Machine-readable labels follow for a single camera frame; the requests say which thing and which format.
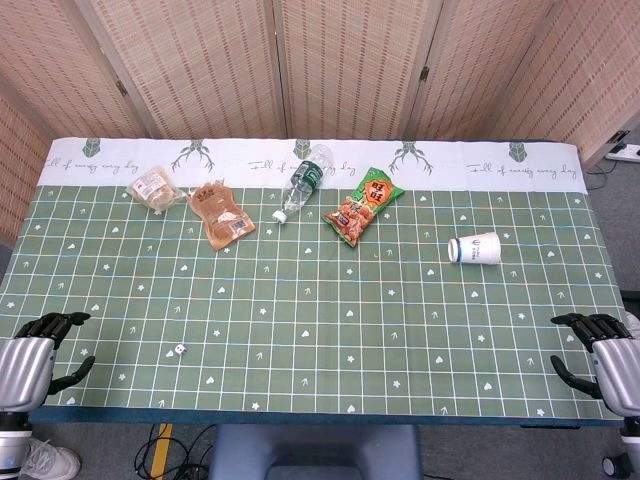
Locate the clear bread package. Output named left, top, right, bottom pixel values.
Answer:
left=126, top=165, right=187, bottom=215

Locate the green grid tablecloth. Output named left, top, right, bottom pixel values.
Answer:
left=0, top=136, right=633, bottom=422

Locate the green orange snack bag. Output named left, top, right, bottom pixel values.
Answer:
left=321, top=166, right=406, bottom=249

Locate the woven bamboo screen panel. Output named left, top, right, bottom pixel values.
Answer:
left=539, top=0, right=640, bottom=169
left=272, top=0, right=445, bottom=140
left=0, top=0, right=151, bottom=247
left=409, top=0, right=566, bottom=141
left=79, top=0, right=289, bottom=140

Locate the brown snack pouch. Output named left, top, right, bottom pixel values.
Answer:
left=186, top=179, right=257, bottom=252

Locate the white paper cup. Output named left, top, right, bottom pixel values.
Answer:
left=446, top=231, right=502, bottom=265

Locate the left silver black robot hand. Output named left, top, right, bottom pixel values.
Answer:
left=0, top=311, right=96, bottom=414

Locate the white power strip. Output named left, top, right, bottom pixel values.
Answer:
left=603, top=129, right=640, bottom=162

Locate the yellow floor tape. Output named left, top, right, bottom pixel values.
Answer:
left=149, top=423, right=174, bottom=479

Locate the black floor cable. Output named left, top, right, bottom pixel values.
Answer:
left=133, top=424, right=217, bottom=480

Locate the clear plastic water bottle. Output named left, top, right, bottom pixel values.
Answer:
left=271, top=143, right=335, bottom=225

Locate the white sneaker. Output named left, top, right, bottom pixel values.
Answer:
left=18, top=438, right=82, bottom=480

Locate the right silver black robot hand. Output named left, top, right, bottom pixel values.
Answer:
left=549, top=312, right=640, bottom=419

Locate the black caster wheel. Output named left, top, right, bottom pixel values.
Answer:
left=601, top=453, right=632, bottom=477

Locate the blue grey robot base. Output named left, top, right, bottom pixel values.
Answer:
left=206, top=424, right=424, bottom=480

